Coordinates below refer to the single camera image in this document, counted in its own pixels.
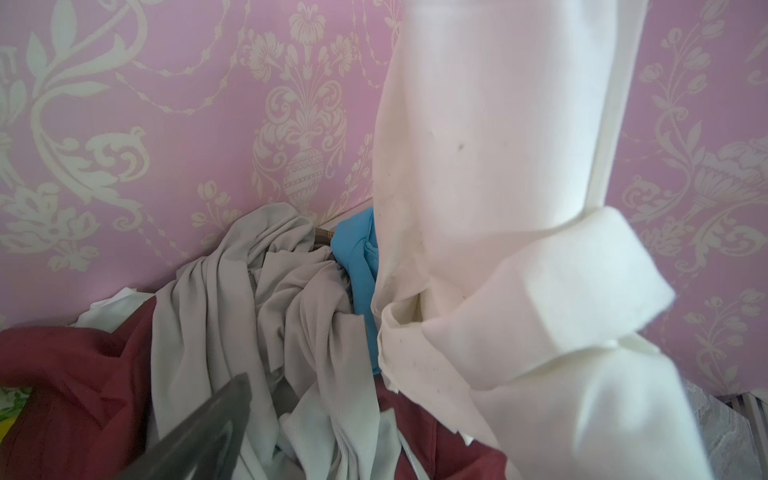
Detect plaid cloth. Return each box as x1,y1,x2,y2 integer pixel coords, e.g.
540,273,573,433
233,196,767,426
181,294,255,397
314,228,334,246

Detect grey cloth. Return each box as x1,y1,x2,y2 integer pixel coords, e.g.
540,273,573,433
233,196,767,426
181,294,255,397
148,203,426,479

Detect white cloth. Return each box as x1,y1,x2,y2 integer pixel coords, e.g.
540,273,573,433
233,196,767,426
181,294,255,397
372,1,712,479

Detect yellow floral cloth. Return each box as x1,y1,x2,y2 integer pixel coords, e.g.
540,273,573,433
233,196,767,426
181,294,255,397
0,387,32,440

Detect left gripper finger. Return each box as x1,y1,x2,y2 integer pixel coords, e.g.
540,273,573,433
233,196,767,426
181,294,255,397
117,373,252,480

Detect blue cloth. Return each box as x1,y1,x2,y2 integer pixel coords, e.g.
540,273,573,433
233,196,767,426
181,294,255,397
331,207,380,375

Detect maroon cloth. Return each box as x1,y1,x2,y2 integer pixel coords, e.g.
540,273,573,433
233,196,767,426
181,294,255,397
1,296,507,479

